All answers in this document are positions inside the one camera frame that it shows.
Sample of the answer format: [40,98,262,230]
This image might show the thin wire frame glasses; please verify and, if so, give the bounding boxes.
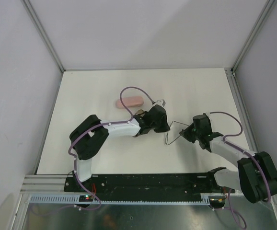
[164,120,189,146]

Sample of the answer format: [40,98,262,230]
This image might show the plaid glasses case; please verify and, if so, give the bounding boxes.
[134,109,146,117]

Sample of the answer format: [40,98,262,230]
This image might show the pink glasses case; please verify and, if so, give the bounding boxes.
[115,96,144,109]

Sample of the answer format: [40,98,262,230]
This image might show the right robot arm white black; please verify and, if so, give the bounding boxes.
[179,114,277,203]

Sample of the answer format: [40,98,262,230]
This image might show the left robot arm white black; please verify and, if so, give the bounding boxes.
[69,104,170,192]

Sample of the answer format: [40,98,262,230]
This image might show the right controller board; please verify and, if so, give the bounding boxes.
[209,196,226,208]

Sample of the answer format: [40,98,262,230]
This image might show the controller board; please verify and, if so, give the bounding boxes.
[209,196,226,208]
[79,195,94,202]

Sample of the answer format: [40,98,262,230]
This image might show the left controller board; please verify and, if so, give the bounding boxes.
[79,195,94,202]

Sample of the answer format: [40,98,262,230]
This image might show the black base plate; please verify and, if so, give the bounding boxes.
[64,172,229,202]

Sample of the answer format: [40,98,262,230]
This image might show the grey slotted cable duct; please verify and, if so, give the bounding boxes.
[28,193,213,206]

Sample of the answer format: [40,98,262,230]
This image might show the right aluminium frame post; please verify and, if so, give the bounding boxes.
[231,0,277,75]

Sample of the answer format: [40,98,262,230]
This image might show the aluminium frame post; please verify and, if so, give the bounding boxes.
[21,0,65,73]
[231,0,277,75]

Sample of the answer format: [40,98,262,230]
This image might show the left aluminium frame post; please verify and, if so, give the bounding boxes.
[21,0,65,73]

